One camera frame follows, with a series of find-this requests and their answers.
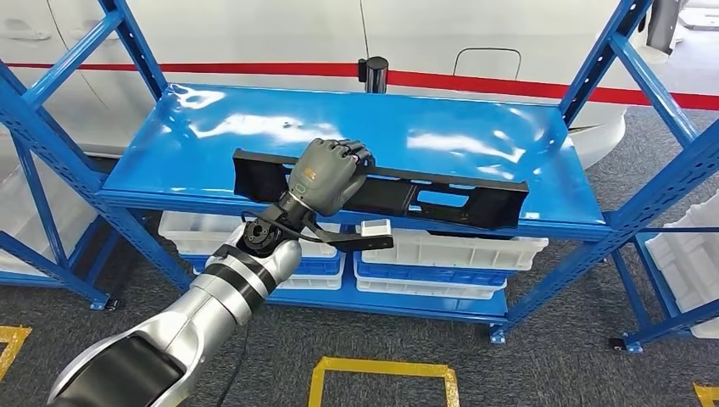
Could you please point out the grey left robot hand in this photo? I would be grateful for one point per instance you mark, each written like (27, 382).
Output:
(320, 177)

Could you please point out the white car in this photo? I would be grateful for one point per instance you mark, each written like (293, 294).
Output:
(253, 34)

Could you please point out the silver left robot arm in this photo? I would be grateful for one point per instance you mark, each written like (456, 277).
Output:
(224, 303)

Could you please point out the black stanchion post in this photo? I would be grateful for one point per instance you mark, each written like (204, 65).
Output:
(373, 76)

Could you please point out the blue metal shelf rack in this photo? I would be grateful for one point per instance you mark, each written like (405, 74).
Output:
(674, 326)
(393, 123)
(56, 273)

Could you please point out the red barrier belt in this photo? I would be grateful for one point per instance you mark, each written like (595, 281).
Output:
(224, 69)
(505, 87)

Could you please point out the black plastic license plate bracket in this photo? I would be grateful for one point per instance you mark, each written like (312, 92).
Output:
(494, 208)

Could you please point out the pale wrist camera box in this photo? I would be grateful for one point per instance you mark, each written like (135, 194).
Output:
(375, 228)

